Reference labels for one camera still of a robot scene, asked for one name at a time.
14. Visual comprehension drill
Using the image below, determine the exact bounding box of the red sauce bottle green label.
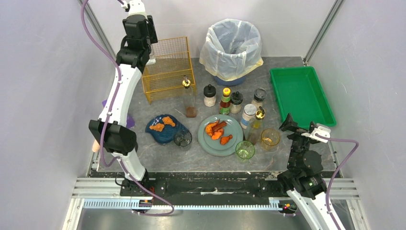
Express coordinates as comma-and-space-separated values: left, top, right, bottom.
219, 87, 231, 115

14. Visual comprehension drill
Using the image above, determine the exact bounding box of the brown-sauce bottle gold spout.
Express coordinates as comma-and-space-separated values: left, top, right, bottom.
182, 75, 197, 118

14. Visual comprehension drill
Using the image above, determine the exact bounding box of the clear oil bottle gold spout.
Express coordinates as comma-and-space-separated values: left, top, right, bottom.
147, 44, 156, 65

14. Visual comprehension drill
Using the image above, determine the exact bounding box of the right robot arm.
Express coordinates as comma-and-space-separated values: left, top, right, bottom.
277, 114, 345, 230

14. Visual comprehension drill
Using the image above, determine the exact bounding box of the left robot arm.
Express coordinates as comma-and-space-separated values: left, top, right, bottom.
89, 14, 157, 195

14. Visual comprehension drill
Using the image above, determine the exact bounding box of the amber glass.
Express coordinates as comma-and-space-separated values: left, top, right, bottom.
260, 128, 281, 150

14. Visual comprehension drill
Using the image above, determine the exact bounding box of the green plastic tray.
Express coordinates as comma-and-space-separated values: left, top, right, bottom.
270, 66, 337, 128

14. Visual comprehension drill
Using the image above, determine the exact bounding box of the green glass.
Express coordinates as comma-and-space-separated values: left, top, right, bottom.
235, 141, 255, 160

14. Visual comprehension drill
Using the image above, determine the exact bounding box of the grey-green round plate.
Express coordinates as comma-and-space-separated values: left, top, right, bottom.
197, 114, 244, 157

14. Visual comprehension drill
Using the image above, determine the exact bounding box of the black flip-cap spice jar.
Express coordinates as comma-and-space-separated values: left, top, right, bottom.
230, 91, 243, 114

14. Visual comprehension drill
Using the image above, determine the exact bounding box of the fried food on plate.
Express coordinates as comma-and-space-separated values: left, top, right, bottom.
204, 120, 233, 145

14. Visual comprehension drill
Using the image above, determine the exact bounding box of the black cap spice jar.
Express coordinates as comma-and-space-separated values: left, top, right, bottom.
203, 84, 216, 107

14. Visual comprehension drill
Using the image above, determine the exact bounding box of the bin with plastic liner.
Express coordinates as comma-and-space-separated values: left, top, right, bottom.
199, 19, 263, 86

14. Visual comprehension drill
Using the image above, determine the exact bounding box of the dark smoky glass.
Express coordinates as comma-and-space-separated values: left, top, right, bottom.
173, 129, 192, 151

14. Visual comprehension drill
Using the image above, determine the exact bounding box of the fried piece on blue dish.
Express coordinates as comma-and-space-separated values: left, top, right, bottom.
162, 116, 176, 127

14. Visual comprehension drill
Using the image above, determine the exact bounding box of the blue ribbed dish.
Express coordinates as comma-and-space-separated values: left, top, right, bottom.
145, 114, 188, 144

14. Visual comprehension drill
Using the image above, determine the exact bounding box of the purple box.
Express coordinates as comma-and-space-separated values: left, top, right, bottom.
102, 100, 135, 128

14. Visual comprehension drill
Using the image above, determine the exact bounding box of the beige microphone on stand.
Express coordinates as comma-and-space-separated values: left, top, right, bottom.
91, 140, 101, 153

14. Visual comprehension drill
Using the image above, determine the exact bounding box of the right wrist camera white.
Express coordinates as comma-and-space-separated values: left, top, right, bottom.
301, 124, 331, 143

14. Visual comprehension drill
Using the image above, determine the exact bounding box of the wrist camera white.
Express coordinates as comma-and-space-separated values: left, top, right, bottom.
121, 0, 147, 17
301, 124, 331, 143

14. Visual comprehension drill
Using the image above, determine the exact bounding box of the yellow wire rack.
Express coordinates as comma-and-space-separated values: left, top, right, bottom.
142, 36, 196, 103

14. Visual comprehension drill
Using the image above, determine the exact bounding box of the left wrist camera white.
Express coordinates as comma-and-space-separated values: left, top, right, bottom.
121, 0, 147, 17

